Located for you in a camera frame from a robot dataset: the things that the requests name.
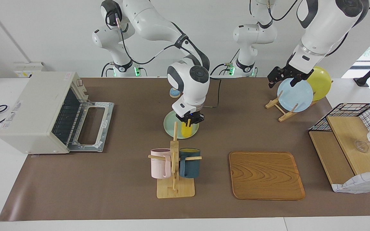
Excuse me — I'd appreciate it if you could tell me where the yellow corn cob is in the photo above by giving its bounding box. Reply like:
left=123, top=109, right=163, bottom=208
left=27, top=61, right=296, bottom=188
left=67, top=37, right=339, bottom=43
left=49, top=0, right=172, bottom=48
left=181, top=121, right=194, bottom=138

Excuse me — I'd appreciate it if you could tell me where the pale green plate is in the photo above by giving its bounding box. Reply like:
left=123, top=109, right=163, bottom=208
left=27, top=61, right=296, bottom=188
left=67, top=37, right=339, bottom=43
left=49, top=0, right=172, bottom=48
left=163, top=110, right=200, bottom=140

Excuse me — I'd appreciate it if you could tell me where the glass oven door with handle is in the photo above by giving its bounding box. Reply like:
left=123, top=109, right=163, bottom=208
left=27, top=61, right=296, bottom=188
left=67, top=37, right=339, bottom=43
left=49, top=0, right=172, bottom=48
left=68, top=100, right=115, bottom=153

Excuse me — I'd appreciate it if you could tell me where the white toaster oven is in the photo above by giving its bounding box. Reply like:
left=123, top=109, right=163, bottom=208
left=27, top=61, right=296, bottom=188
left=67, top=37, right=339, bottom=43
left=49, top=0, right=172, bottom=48
left=0, top=71, right=91, bottom=154

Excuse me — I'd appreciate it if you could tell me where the light blue plate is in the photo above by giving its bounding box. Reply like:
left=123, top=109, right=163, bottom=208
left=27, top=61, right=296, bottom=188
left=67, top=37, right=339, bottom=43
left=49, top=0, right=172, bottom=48
left=277, top=78, right=314, bottom=112

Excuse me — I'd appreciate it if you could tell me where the yellow plate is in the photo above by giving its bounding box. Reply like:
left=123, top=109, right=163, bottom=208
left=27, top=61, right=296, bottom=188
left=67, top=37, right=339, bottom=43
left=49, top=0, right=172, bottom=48
left=305, top=66, right=332, bottom=101

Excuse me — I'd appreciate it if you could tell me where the wooden plate rack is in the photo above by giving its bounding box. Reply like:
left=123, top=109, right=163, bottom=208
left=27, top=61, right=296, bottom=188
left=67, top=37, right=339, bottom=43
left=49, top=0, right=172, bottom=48
left=265, top=80, right=333, bottom=122

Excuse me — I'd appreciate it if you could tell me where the dark blue mug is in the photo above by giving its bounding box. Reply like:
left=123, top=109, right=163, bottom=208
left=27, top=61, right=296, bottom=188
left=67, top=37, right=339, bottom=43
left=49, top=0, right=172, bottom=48
left=179, top=148, right=201, bottom=178

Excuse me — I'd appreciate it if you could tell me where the pink mug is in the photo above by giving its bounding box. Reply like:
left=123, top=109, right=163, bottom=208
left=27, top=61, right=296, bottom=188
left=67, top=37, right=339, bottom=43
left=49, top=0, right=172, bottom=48
left=150, top=148, right=172, bottom=179

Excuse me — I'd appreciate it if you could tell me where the wooden mug tree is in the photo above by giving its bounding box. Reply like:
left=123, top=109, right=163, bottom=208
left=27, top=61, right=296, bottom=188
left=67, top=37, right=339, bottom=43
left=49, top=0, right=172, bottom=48
left=148, top=121, right=202, bottom=199

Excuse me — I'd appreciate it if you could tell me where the wooden shelf box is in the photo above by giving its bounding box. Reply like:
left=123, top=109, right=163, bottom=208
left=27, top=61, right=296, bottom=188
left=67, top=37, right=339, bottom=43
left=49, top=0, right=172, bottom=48
left=309, top=115, right=370, bottom=193

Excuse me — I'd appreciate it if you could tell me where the brown table mat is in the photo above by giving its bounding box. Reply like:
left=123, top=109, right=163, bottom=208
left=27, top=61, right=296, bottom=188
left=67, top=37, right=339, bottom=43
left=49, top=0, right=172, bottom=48
left=0, top=77, right=370, bottom=222

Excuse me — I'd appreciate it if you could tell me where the wooden serving tray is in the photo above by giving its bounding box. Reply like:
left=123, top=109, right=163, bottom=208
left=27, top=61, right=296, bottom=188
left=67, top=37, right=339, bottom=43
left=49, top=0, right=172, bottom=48
left=229, top=151, right=306, bottom=201

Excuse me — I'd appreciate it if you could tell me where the small clear glass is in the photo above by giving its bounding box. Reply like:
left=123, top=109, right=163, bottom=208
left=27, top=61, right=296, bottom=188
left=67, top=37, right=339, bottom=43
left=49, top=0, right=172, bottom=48
left=355, top=140, right=370, bottom=153

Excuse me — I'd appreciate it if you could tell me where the white checked cloth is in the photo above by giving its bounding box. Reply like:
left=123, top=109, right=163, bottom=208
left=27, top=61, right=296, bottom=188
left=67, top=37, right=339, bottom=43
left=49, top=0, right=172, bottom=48
left=331, top=169, right=370, bottom=194

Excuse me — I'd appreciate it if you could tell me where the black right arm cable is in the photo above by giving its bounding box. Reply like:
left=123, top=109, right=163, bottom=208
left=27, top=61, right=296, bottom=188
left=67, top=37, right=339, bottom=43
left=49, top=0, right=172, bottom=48
left=203, top=77, right=221, bottom=108

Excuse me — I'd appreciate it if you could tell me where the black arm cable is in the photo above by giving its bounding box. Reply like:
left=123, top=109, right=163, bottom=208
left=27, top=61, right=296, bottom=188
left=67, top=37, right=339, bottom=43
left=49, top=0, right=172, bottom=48
left=203, top=77, right=221, bottom=108
left=269, top=0, right=301, bottom=21

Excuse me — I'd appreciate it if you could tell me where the black base power cable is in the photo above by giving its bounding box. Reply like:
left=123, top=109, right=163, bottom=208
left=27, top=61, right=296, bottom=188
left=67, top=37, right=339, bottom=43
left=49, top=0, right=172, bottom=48
left=211, top=48, right=239, bottom=76
left=101, top=62, right=115, bottom=77

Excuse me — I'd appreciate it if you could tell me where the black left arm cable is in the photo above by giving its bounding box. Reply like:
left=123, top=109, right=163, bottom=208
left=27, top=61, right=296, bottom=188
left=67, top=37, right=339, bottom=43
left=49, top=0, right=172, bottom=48
left=269, top=0, right=301, bottom=21

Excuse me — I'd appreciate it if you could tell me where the black wire basket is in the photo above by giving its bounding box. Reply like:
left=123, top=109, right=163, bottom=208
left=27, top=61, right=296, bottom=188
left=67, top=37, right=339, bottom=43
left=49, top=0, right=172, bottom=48
left=308, top=103, right=370, bottom=161

